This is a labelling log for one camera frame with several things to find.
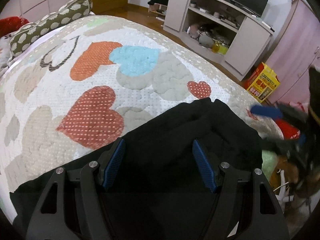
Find red bag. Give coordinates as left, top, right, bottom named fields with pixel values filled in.
left=275, top=119, right=300, bottom=139

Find yellow bottle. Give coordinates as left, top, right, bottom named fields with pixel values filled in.
left=212, top=42, right=229, bottom=55

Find white floral pillow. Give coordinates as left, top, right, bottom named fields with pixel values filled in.
left=0, top=34, right=15, bottom=68

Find pink wardrobe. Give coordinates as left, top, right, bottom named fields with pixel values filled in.
left=265, top=0, right=320, bottom=105

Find red pillow with floral print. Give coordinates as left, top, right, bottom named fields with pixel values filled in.
left=0, top=16, right=29, bottom=37

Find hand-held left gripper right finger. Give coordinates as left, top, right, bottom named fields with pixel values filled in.
left=192, top=139, right=290, bottom=240

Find yellow and red carton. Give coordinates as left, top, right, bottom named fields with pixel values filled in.
left=244, top=62, right=281, bottom=103

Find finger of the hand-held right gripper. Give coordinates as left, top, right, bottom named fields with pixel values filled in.
left=251, top=104, right=309, bottom=124
left=262, top=135, right=308, bottom=155

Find grey TV cabinet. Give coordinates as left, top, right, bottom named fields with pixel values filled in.
left=164, top=0, right=274, bottom=82

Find olive hedgehog-print bolster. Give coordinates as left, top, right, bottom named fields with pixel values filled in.
left=9, top=0, right=93, bottom=57

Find shoe rack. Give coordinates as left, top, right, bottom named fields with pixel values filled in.
left=147, top=0, right=175, bottom=22

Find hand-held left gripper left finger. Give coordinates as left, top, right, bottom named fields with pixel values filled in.
left=25, top=138, right=127, bottom=240

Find heart-patterned quilt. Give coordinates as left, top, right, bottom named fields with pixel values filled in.
left=0, top=15, right=284, bottom=228

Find green fuzzy cloth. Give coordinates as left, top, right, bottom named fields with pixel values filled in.
left=261, top=150, right=279, bottom=180

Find brown plush toy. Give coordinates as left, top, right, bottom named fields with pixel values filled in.
left=270, top=155, right=310, bottom=205

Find black pants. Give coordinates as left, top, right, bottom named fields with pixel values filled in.
left=10, top=97, right=263, bottom=240

